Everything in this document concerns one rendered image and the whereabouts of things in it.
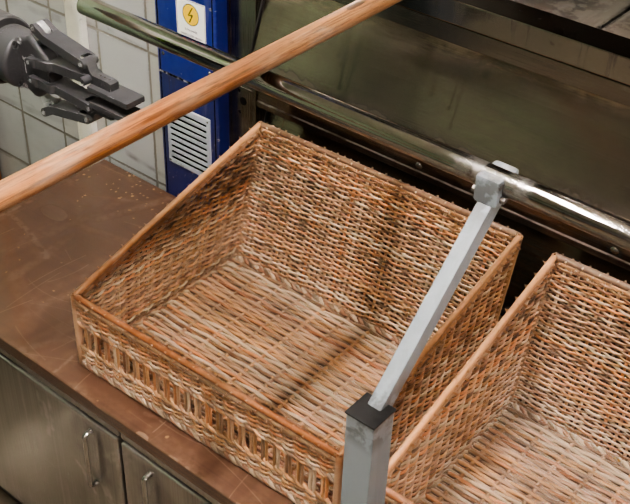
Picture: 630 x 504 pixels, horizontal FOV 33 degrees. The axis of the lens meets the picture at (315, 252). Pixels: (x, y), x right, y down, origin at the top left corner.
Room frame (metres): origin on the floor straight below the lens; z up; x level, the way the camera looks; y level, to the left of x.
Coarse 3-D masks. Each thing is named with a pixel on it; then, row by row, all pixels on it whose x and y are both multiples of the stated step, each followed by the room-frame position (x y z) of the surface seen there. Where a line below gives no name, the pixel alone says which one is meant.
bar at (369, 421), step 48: (96, 0) 1.48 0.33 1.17; (192, 48) 1.34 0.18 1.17; (288, 96) 1.23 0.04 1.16; (384, 144) 1.13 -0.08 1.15; (432, 144) 1.10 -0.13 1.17; (480, 192) 1.04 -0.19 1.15; (528, 192) 1.01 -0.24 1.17; (480, 240) 1.02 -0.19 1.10; (624, 240) 0.94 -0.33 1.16; (432, 288) 0.97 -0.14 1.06; (384, 384) 0.90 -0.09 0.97; (384, 432) 0.87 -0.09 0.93; (384, 480) 0.88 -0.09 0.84
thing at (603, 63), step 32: (416, 0) 1.56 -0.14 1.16; (448, 0) 1.53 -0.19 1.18; (480, 0) 1.52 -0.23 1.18; (480, 32) 1.49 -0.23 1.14; (512, 32) 1.45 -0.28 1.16; (544, 32) 1.42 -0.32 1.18; (576, 32) 1.42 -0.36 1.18; (608, 32) 1.42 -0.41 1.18; (576, 64) 1.39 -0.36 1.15; (608, 64) 1.36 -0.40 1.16
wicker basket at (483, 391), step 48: (528, 288) 1.27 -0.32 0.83; (576, 288) 1.30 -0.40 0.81; (624, 288) 1.26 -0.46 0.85; (528, 336) 1.29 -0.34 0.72; (480, 384) 1.17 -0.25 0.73; (528, 384) 1.27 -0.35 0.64; (576, 384) 1.24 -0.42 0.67; (624, 384) 1.20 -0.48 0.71; (432, 432) 1.07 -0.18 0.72; (480, 432) 1.20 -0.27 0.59; (528, 432) 1.21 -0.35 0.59; (576, 432) 1.20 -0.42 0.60; (624, 432) 1.17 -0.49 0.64; (432, 480) 1.09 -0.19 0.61; (480, 480) 1.11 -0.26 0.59; (528, 480) 1.11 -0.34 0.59; (576, 480) 1.11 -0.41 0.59
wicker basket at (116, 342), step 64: (256, 128) 1.69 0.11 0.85; (192, 192) 1.56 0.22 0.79; (256, 192) 1.66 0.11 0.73; (320, 192) 1.59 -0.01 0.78; (384, 192) 1.53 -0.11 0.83; (128, 256) 1.43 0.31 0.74; (192, 256) 1.55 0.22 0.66; (256, 256) 1.63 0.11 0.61; (320, 256) 1.55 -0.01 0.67; (384, 256) 1.49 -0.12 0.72; (512, 256) 1.37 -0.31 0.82; (128, 320) 1.42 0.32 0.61; (192, 320) 1.46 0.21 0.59; (256, 320) 1.46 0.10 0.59; (320, 320) 1.47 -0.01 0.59; (448, 320) 1.22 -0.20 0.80; (128, 384) 1.27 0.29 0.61; (192, 384) 1.18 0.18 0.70; (256, 384) 1.29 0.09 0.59; (320, 384) 1.30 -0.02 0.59; (448, 384) 1.24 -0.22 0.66; (256, 448) 1.11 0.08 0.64; (320, 448) 1.03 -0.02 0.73
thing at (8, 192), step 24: (360, 0) 1.43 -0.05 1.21; (384, 0) 1.46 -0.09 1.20; (312, 24) 1.35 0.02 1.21; (336, 24) 1.37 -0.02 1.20; (264, 48) 1.27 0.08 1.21; (288, 48) 1.29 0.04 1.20; (216, 72) 1.20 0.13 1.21; (240, 72) 1.21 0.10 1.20; (264, 72) 1.25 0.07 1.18; (168, 96) 1.14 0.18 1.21; (192, 96) 1.15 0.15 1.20; (216, 96) 1.18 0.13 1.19; (120, 120) 1.07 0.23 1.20; (144, 120) 1.08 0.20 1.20; (168, 120) 1.11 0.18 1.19; (72, 144) 1.02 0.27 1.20; (96, 144) 1.03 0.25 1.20; (120, 144) 1.05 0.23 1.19; (24, 168) 0.97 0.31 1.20; (48, 168) 0.97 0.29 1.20; (72, 168) 0.99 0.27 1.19; (0, 192) 0.92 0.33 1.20; (24, 192) 0.94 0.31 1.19
